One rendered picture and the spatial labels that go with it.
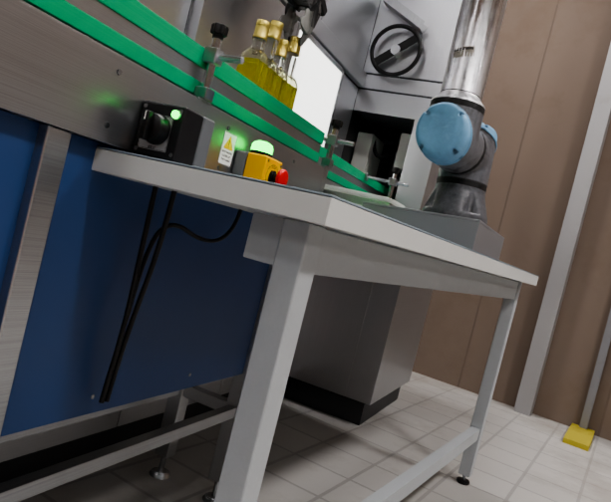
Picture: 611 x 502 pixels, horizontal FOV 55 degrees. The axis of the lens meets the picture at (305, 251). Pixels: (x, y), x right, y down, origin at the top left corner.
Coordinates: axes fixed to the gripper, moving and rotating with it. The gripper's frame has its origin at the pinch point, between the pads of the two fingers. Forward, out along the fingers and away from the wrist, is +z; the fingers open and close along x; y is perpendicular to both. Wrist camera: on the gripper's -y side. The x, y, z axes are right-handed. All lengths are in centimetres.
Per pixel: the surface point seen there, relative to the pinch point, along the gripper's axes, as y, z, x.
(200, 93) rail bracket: 55, 30, 16
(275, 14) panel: -6.8, -9.3, -12.3
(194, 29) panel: 25.5, 8.6, -12.4
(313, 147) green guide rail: 1.5, 27.0, 13.3
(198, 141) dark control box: 64, 39, 24
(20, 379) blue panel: 78, 77, 15
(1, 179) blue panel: 88, 51, 15
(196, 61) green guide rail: 56, 25, 15
